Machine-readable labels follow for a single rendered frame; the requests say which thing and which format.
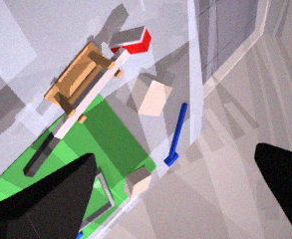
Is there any green flat mat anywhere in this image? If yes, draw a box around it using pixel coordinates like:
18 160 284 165
0 95 157 239

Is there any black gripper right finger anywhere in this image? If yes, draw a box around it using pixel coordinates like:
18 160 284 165
254 143 292 224

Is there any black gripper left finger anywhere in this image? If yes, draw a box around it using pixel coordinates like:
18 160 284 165
0 152 98 239

